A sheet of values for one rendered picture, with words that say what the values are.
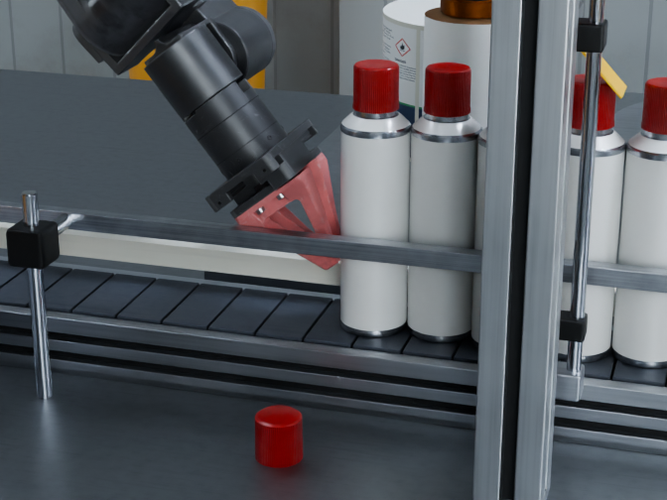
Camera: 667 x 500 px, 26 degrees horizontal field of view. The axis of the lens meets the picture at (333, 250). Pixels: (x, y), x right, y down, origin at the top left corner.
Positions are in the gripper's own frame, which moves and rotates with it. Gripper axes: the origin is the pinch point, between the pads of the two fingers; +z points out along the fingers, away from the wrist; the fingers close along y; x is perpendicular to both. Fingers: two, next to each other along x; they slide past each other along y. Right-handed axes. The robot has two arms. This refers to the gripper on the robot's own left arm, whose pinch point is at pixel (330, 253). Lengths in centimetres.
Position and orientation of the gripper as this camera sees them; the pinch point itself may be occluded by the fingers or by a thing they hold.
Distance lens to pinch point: 110.2
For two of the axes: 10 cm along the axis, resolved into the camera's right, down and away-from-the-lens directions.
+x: -7.5, 5.0, 4.3
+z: 6.0, 8.0, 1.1
